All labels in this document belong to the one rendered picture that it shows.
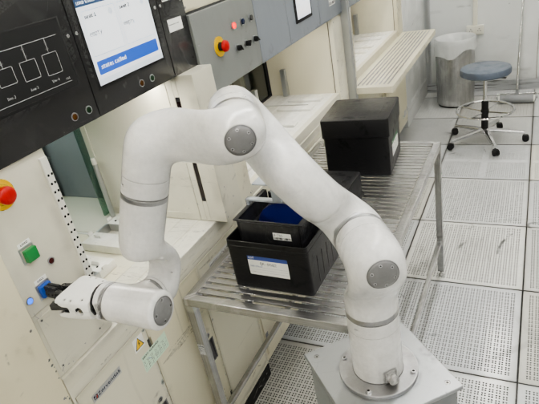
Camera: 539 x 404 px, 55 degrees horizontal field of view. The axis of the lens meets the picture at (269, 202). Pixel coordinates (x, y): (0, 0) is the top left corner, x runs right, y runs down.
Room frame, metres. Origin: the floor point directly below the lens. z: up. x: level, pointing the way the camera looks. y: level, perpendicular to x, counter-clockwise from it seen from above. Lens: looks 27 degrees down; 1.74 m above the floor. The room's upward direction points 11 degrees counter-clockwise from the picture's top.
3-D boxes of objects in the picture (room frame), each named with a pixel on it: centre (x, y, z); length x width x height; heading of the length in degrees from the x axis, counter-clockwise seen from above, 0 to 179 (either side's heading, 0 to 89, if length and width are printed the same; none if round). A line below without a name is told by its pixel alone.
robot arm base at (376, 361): (0.93, -0.18, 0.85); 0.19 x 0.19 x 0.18
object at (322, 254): (1.44, -0.03, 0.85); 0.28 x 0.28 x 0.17; 58
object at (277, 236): (1.44, -0.03, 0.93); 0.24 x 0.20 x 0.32; 58
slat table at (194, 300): (1.79, -0.25, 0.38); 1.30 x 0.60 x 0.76; 150
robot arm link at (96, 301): (0.94, 0.38, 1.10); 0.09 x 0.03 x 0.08; 150
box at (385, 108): (2.14, -0.46, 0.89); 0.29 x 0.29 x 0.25; 64
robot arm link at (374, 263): (0.90, -0.18, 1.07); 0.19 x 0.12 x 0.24; 3
